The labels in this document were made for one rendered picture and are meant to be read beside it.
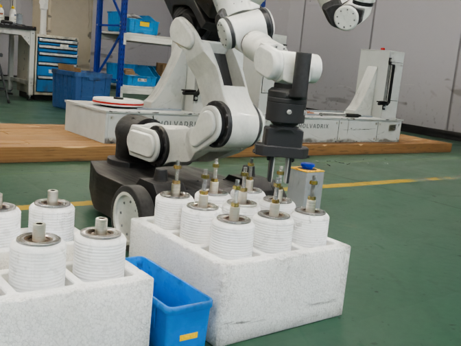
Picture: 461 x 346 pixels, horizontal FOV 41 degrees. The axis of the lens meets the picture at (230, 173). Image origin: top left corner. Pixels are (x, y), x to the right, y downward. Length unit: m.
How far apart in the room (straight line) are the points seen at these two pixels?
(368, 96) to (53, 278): 4.20
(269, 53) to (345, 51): 6.66
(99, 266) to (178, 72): 2.81
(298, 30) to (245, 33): 7.09
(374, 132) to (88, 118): 2.32
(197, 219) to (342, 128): 3.34
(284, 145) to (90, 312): 0.55
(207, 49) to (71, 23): 5.98
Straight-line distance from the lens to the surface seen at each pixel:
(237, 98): 1.87
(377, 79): 5.13
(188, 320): 1.23
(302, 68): 1.32
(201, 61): 1.92
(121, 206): 1.92
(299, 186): 1.72
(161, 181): 1.88
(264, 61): 1.37
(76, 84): 5.89
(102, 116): 3.50
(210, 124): 1.82
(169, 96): 3.84
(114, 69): 6.74
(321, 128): 4.50
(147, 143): 2.12
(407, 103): 7.35
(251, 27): 1.56
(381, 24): 7.69
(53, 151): 3.28
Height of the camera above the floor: 0.59
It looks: 10 degrees down
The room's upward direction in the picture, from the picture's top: 5 degrees clockwise
